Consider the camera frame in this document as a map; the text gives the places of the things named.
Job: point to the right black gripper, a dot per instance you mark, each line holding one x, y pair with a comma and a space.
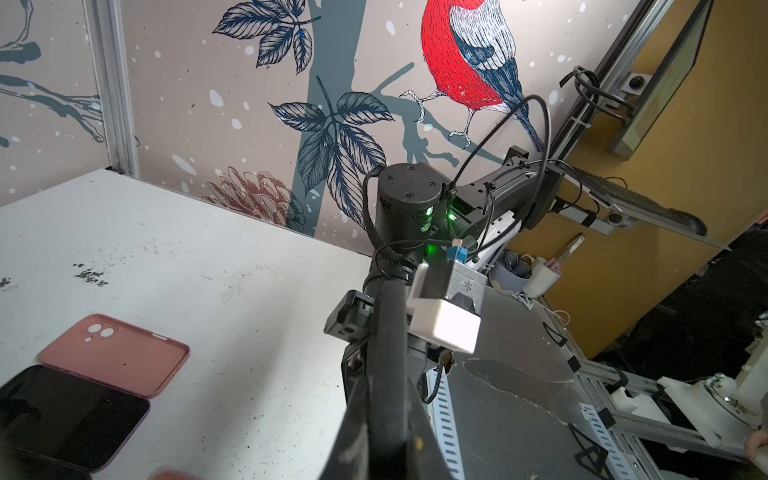
352, 321

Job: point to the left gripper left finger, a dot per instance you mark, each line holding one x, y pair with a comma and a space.
350, 455

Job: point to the pink phone case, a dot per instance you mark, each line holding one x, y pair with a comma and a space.
117, 354

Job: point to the black keyboard on tray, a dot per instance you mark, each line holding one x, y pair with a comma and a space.
626, 204

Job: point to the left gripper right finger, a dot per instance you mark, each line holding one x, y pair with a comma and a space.
424, 458

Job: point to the black bare phone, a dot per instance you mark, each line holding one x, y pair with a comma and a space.
67, 419

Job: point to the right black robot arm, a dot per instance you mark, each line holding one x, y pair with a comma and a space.
439, 239

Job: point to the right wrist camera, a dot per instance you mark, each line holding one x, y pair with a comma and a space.
445, 301

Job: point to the white cup with pens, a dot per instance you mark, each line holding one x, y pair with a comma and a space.
542, 278

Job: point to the wall mounted monitor screen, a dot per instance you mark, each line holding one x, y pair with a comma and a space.
649, 95

